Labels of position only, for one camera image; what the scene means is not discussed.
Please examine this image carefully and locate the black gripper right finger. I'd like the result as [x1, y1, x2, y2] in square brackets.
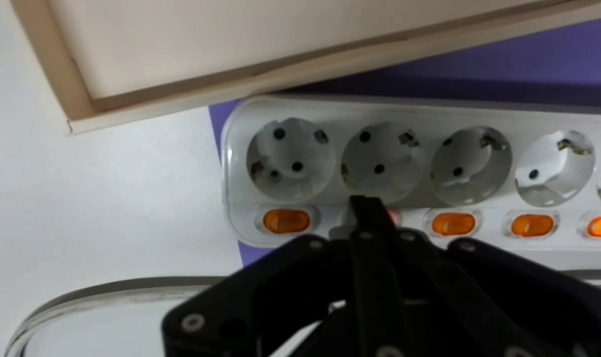
[370, 195, 601, 357]

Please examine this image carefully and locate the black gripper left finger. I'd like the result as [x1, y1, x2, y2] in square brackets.
[161, 195, 375, 357]

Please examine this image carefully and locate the white multi-socket power strip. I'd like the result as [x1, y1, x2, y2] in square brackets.
[219, 94, 601, 274]

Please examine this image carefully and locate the purple mat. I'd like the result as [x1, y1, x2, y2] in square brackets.
[207, 16, 601, 268]

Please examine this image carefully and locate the light wooden tray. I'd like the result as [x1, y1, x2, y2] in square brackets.
[9, 0, 601, 137]

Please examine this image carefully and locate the white thick power cable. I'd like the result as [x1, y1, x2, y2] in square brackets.
[5, 268, 601, 357]

